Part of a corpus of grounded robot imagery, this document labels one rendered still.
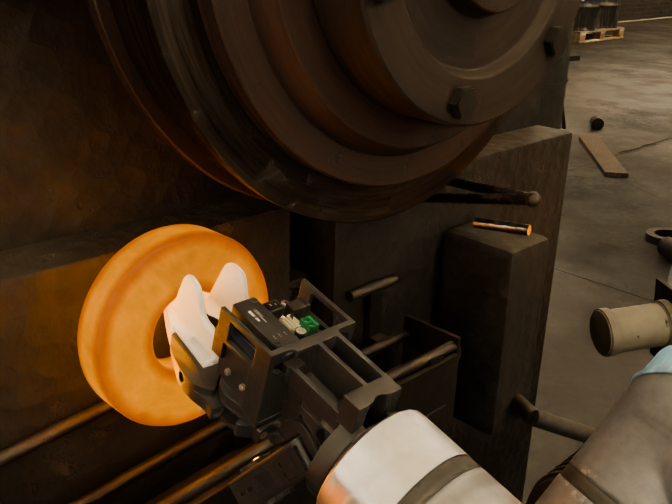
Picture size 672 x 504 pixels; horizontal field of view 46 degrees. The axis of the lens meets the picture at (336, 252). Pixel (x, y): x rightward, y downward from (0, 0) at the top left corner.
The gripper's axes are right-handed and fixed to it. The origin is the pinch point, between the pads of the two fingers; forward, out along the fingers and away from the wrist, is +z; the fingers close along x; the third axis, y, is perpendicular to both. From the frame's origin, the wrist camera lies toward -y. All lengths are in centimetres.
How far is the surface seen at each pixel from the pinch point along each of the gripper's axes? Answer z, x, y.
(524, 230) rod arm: -10.7, -27.4, 6.3
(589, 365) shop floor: 19, -162, -93
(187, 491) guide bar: -7.2, 2.2, -12.7
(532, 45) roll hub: -6.2, -25.6, 21.3
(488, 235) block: -0.4, -40.9, -4.2
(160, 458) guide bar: -1.5, 0.8, -15.3
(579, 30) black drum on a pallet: 453, -919, -200
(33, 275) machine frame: 6.6, 8.4, 0.8
